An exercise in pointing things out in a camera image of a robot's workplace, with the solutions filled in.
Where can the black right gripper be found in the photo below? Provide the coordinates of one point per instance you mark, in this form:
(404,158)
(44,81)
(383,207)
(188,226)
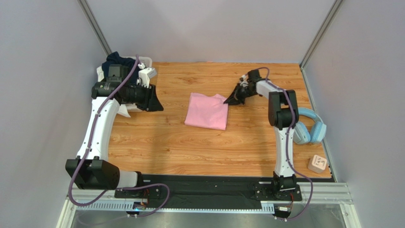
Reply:
(241,91)

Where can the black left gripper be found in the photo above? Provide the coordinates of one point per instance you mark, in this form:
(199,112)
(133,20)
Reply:
(150,102)

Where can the pink t shirt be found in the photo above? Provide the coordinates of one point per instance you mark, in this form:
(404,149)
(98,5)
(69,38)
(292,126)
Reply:
(207,112)

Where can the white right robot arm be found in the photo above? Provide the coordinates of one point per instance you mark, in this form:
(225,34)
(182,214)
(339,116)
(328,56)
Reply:
(282,116)

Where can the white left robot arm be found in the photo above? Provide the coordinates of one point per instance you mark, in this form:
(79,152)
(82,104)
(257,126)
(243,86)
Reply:
(91,169)

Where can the white t shirt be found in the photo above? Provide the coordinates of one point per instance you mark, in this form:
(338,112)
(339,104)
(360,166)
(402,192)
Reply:
(122,109)

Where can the white plastic laundry basket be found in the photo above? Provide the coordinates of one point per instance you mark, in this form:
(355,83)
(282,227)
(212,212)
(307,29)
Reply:
(132,108)

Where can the navy blue t shirt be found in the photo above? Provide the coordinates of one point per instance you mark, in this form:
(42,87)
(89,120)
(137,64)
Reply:
(115,59)

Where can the light blue headphones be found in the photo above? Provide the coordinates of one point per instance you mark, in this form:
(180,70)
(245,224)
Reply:
(317,132)

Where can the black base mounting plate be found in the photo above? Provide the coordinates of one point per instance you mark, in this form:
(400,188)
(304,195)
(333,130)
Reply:
(206,192)

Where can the small pink cube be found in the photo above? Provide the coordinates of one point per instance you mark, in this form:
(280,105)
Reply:
(317,164)

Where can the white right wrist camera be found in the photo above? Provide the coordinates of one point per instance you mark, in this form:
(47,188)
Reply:
(243,80)

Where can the left aluminium corner post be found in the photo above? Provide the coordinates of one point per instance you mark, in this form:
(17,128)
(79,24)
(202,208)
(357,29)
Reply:
(95,26)

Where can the aluminium corner post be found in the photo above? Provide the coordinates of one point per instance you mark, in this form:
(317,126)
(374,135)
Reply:
(333,11)
(95,26)

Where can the aluminium frame rail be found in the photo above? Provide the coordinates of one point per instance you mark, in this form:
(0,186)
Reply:
(324,204)

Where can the right aluminium corner post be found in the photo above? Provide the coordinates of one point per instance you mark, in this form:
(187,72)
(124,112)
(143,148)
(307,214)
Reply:
(333,11)

